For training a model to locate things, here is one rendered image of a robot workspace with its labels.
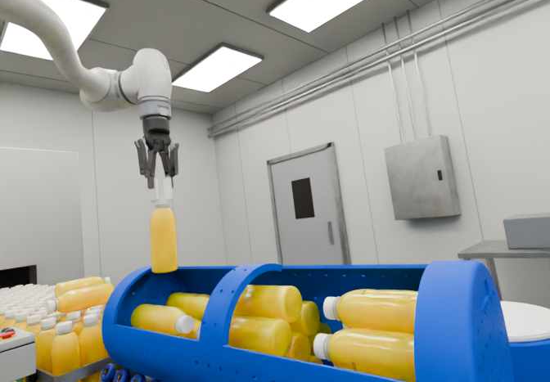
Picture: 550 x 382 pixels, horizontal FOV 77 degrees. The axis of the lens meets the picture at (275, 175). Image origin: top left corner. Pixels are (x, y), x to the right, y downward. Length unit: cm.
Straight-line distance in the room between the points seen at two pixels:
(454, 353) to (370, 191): 389
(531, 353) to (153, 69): 111
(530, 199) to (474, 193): 45
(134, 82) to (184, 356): 72
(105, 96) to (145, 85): 13
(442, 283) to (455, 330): 7
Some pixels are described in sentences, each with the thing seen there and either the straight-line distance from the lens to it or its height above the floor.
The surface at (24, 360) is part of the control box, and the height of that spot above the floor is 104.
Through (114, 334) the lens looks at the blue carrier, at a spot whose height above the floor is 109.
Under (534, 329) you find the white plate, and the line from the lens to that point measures 96.
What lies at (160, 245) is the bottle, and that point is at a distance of 100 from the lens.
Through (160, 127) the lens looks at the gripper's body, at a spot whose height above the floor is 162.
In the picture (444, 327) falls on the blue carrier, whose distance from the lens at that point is 50.
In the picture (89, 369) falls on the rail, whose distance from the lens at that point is 125.
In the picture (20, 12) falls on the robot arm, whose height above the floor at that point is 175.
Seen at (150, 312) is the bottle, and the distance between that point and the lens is 99.
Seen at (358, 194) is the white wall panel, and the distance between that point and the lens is 442.
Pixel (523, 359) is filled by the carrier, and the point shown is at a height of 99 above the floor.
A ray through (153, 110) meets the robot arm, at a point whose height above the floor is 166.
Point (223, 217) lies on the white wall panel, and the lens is 635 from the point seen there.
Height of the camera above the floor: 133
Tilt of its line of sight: 7 degrees up
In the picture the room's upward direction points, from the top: 7 degrees counter-clockwise
